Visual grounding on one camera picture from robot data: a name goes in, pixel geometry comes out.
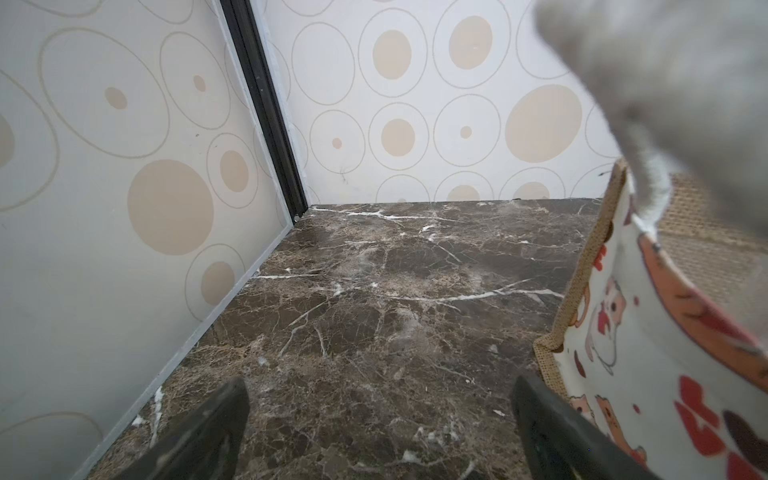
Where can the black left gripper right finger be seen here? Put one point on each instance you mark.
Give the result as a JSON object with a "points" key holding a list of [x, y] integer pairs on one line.
{"points": [[560, 444]]}

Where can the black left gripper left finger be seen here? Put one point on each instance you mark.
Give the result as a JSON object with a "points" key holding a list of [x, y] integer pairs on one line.
{"points": [[205, 445]]}

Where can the patterned canvas tote bag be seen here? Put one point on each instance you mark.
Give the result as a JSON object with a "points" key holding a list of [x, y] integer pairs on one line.
{"points": [[661, 342]]}

